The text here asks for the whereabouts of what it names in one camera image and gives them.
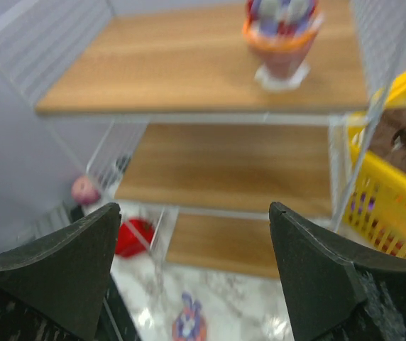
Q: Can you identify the red bell pepper toy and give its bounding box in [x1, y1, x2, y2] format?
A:
[115, 217, 155, 258]

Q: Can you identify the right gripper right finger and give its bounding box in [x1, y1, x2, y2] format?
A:
[269, 202, 406, 340]

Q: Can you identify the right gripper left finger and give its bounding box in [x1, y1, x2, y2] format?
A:
[0, 202, 121, 340]

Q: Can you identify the purple bunny donut toy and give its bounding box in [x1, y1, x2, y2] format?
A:
[172, 292, 207, 341]

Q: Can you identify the white wire wooden shelf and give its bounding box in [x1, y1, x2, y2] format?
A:
[0, 1, 406, 278]

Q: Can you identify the yellow plastic basket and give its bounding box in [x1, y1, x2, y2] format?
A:
[343, 71, 406, 259]

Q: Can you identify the purple bunny sundae toy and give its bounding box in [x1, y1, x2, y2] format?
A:
[242, 0, 324, 92]

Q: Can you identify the pink round toy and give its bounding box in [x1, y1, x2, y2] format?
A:
[71, 175, 100, 205]

